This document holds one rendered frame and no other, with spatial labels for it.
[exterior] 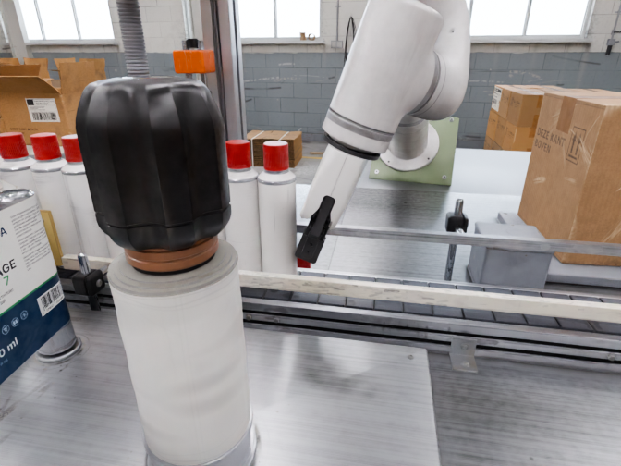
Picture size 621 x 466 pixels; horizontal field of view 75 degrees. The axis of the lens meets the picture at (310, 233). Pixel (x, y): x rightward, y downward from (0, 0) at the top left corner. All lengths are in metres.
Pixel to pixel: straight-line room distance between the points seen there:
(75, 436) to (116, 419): 0.03
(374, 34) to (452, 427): 0.42
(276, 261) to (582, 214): 0.52
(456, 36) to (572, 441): 0.46
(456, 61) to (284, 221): 0.28
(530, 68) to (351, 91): 5.66
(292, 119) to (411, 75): 5.77
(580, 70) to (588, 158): 5.47
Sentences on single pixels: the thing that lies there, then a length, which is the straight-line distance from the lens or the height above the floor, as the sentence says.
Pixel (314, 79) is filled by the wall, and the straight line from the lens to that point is 6.08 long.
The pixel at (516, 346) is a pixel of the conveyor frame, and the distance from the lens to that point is 0.59.
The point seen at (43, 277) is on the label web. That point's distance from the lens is 0.49.
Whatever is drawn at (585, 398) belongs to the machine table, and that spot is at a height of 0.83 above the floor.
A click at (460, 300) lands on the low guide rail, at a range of 0.55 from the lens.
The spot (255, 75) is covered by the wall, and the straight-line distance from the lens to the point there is 6.33.
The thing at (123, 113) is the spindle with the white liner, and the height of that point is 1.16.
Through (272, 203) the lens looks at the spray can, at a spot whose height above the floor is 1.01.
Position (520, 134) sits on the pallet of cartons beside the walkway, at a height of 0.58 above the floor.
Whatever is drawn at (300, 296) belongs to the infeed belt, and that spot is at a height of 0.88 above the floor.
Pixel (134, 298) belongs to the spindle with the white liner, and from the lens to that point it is 0.26.
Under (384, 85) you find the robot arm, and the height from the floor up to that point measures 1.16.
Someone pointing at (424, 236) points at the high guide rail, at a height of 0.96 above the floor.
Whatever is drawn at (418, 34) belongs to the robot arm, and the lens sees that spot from 0.47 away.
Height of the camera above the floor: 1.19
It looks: 24 degrees down
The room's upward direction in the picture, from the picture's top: straight up
